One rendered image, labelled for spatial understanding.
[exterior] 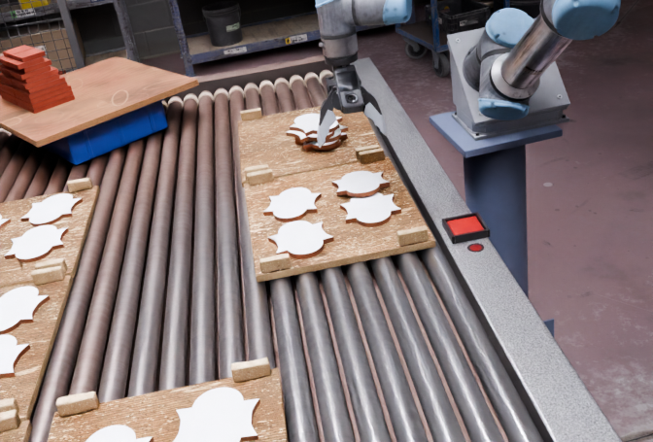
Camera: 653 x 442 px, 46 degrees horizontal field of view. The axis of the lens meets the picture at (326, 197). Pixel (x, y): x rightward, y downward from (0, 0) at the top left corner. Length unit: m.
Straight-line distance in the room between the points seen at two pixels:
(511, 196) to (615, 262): 1.04
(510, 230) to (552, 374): 1.05
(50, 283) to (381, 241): 0.66
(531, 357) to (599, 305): 1.67
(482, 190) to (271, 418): 1.17
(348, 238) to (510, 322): 0.39
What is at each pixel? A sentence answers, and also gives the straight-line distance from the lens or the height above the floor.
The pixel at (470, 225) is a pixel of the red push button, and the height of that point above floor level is 0.93.
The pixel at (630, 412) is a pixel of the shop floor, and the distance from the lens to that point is 2.50.
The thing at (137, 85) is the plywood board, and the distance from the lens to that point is 2.34.
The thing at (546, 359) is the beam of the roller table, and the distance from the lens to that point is 1.24.
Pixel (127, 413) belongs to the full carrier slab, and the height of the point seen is 0.94.
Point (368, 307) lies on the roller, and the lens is 1.35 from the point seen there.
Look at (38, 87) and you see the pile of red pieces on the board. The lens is 2.31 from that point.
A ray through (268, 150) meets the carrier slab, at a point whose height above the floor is 0.94.
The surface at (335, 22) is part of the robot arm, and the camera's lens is 1.60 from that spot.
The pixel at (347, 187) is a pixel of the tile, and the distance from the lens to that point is 1.67.
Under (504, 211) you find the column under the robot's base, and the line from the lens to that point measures 2.18.
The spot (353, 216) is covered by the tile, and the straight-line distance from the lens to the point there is 1.57.
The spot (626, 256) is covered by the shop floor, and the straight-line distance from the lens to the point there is 3.17.
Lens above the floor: 1.71
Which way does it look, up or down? 27 degrees down
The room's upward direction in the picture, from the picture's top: 9 degrees counter-clockwise
